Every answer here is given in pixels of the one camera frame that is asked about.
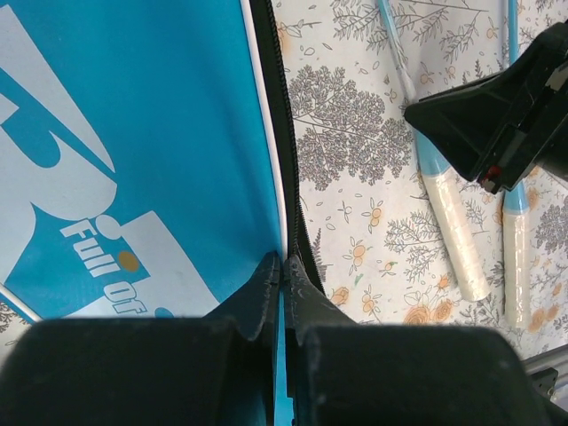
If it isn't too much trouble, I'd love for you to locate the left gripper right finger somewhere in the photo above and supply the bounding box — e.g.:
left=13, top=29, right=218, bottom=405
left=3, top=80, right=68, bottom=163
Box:
left=283, top=256, right=567, bottom=425

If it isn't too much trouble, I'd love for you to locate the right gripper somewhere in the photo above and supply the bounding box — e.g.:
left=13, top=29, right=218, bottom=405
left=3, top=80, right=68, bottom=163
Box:
left=404, top=22, right=567, bottom=193

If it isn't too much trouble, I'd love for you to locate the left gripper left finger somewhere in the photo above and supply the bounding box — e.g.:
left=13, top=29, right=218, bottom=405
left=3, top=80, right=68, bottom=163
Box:
left=1, top=253, right=281, bottom=425

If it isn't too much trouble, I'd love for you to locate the blue badminton racket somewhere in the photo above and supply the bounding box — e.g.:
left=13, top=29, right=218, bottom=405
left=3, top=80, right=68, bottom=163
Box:
left=378, top=1, right=490, bottom=302
left=501, top=0, right=533, bottom=329

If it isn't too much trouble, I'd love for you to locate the blue racket cover bag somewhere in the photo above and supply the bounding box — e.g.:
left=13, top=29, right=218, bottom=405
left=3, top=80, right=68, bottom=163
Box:
left=1, top=1, right=324, bottom=425

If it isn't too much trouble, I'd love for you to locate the floral table mat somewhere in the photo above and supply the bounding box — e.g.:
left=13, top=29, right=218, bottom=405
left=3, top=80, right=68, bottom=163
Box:
left=0, top=0, right=568, bottom=360

